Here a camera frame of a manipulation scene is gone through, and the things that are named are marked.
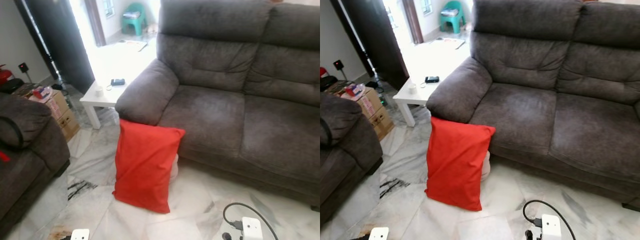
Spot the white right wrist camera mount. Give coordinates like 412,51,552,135
541,214,563,240
241,216,264,240

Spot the red pillow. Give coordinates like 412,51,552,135
424,116,497,212
112,118,186,215

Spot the flat printed floor mat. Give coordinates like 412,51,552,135
432,36,467,50
112,39,149,52

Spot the brown door frame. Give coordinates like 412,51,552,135
84,0,107,47
401,0,425,45

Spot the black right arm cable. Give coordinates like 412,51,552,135
523,199,577,240
222,202,279,240

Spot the grey-brown two-seat sofa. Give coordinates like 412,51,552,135
115,0,321,208
426,0,640,212

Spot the black door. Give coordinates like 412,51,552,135
330,0,410,91
14,0,96,94

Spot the grey-brown armchair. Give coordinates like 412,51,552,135
0,92,71,238
320,92,384,225

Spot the green plastic chair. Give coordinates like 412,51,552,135
121,2,148,37
440,0,467,34

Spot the cardboard box with pink tape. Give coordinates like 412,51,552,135
345,87,383,118
29,89,71,121

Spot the white side table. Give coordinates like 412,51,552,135
79,75,136,130
392,75,441,128

